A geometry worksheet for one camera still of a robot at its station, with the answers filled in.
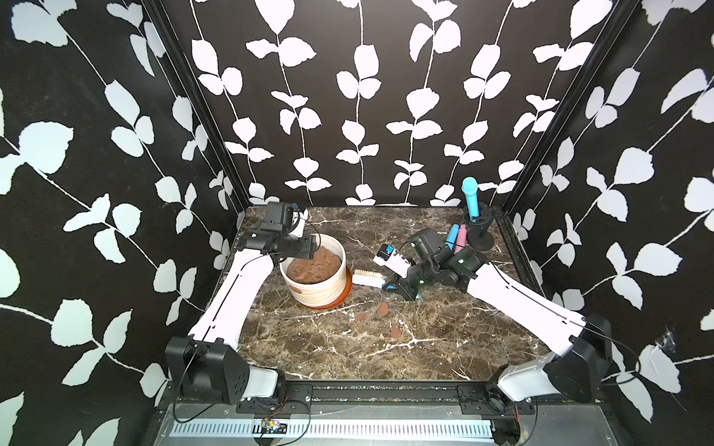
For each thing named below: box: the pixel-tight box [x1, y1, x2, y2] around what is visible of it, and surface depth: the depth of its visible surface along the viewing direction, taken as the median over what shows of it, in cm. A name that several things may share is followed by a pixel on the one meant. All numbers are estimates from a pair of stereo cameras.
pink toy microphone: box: [453, 223, 468, 254], surface depth 110 cm
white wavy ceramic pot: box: [279, 233, 347, 308], surface depth 84 cm
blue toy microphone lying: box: [445, 223, 461, 251], surface depth 112 cm
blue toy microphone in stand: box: [461, 175, 480, 223], surface depth 88 cm
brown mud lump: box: [286, 246, 342, 284], surface depth 90 cm
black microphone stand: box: [466, 215, 495, 252], surface depth 111 cm
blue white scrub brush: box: [352, 269, 397, 290], surface depth 76 cm
